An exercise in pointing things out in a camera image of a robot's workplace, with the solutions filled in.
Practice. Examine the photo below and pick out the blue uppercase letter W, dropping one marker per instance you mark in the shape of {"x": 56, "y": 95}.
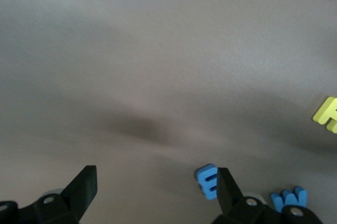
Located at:
{"x": 287, "y": 199}

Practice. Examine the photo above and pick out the blue lowercase letter m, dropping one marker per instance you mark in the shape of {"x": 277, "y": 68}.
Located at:
{"x": 205, "y": 176}

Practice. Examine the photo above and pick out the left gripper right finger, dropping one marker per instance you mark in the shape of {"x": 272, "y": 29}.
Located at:
{"x": 231, "y": 203}

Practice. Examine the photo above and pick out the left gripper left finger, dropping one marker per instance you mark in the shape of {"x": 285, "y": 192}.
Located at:
{"x": 73, "y": 200}

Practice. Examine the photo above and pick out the yellow uppercase letter H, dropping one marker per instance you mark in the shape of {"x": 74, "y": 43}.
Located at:
{"x": 327, "y": 111}

